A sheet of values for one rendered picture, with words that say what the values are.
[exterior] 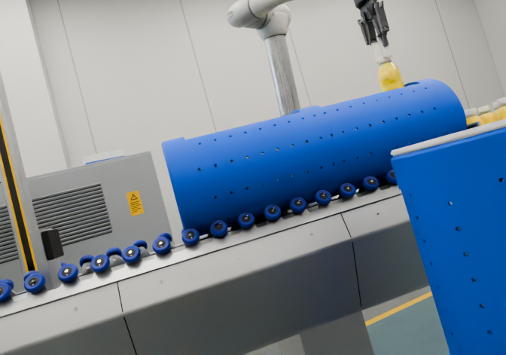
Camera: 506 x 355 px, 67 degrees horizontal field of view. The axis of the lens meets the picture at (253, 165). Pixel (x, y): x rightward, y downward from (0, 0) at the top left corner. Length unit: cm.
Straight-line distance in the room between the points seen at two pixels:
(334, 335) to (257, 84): 304
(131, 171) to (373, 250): 171
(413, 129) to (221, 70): 316
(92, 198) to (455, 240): 208
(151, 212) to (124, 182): 25
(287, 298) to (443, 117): 68
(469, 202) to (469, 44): 561
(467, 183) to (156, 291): 71
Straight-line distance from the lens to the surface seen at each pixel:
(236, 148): 101
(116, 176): 248
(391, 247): 115
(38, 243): 112
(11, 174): 152
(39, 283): 106
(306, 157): 104
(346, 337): 174
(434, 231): 74
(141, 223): 246
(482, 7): 658
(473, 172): 69
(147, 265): 101
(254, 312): 106
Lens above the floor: 104
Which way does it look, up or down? 3 degrees up
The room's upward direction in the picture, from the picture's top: 16 degrees counter-clockwise
